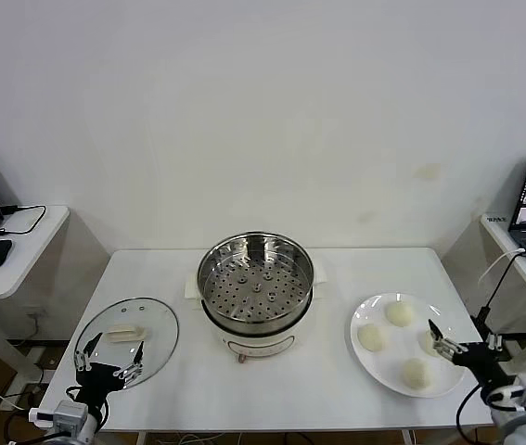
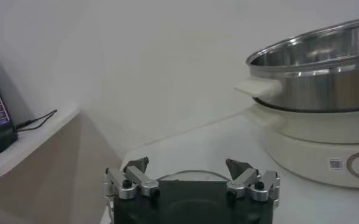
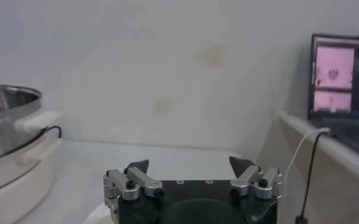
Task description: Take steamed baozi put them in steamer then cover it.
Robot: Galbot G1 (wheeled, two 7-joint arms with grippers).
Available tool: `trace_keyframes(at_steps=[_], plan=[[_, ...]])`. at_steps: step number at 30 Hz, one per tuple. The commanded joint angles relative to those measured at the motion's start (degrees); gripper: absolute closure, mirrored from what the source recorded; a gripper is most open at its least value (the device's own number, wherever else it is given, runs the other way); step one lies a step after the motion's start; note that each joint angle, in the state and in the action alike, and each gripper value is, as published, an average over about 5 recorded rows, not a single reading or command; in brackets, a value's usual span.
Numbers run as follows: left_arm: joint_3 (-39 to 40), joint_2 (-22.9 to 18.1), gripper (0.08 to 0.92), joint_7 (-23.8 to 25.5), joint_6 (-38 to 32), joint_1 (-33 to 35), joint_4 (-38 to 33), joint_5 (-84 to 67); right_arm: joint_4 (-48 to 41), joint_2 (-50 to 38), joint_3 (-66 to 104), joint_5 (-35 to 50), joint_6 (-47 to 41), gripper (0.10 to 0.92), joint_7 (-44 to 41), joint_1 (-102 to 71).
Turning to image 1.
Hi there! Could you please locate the white laptop cable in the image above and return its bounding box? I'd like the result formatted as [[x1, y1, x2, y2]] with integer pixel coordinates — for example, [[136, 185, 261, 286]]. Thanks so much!
[[478, 248, 526, 288]]

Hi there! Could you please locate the stainless steel steamer basket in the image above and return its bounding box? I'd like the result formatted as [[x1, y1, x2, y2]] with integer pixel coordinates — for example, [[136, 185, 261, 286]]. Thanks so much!
[[197, 230, 314, 336]]

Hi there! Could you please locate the glass lid with cream handle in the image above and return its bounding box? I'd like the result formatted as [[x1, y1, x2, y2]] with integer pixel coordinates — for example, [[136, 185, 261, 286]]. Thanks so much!
[[73, 297, 180, 389]]

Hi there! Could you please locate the white steamed baozi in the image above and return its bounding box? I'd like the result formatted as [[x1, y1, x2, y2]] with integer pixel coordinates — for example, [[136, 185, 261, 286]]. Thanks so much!
[[417, 329, 440, 358], [357, 323, 388, 352], [400, 357, 433, 389], [385, 300, 417, 329]]

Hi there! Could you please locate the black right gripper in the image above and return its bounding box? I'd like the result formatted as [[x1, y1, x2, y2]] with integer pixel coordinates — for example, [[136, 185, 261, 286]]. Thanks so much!
[[428, 319, 507, 386]]

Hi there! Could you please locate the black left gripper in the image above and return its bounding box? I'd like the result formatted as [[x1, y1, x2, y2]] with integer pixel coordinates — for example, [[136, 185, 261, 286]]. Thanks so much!
[[75, 332, 146, 411]]

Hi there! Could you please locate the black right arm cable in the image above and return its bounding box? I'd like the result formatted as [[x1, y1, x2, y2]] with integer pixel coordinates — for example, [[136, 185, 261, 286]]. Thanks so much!
[[456, 383, 494, 441]]

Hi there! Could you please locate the white round plate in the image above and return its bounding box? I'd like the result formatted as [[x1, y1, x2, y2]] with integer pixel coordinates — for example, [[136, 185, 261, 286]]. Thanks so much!
[[349, 291, 468, 400]]

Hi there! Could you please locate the white floor cable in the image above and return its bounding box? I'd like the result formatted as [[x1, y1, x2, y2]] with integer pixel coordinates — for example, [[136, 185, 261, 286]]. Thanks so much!
[[0, 374, 36, 416]]

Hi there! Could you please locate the white side table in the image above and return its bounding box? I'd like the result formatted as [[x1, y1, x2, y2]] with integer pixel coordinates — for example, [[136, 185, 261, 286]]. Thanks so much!
[[441, 213, 526, 404], [0, 205, 111, 386]]

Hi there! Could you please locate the black cable with block plug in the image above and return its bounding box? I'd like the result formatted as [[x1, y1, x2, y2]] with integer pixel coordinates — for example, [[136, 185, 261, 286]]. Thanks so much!
[[473, 252, 526, 326]]

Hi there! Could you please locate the black laptop charger cable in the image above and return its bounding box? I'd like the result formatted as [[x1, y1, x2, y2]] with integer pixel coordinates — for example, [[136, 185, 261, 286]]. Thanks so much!
[[0, 203, 46, 236]]

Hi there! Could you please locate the cream electric cooking pot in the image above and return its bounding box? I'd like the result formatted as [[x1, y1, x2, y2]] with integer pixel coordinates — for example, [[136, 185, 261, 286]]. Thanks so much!
[[183, 259, 329, 366]]

